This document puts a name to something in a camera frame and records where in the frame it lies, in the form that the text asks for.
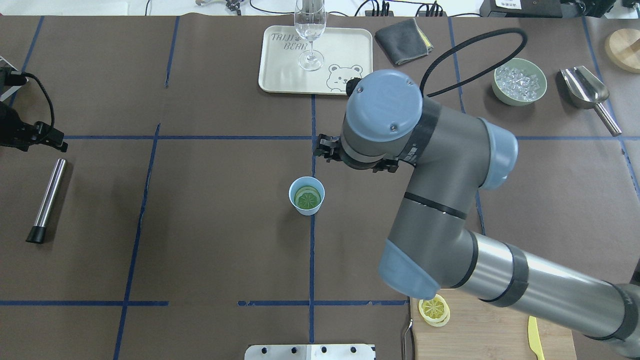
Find cream bear tray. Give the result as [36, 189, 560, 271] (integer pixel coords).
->
[258, 25, 373, 95]

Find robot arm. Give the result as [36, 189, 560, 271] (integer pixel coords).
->
[338, 69, 639, 360]

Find wooden cutting board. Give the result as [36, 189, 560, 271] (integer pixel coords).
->
[402, 287, 577, 360]

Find white wire cup rack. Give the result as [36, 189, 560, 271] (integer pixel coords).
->
[0, 56, 22, 101]

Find wooden paper towel stand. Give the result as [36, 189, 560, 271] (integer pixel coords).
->
[605, 28, 640, 75]

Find steel ice scoop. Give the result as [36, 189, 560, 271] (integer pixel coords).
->
[559, 65, 622, 137]

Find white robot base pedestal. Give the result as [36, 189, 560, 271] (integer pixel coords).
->
[244, 343, 377, 360]

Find clear wine glass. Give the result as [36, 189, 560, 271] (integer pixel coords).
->
[294, 0, 327, 72]

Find steel muddler black tip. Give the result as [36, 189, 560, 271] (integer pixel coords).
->
[25, 158, 67, 244]

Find green bowl of ice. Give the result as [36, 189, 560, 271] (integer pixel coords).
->
[491, 57, 547, 107]

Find light blue plastic cup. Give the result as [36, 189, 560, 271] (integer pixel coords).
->
[288, 177, 325, 216]

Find yellow plastic knife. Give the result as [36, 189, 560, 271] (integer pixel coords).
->
[526, 316, 546, 360]

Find grey folded cloth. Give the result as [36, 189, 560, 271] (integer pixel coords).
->
[374, 17, 434, 66]

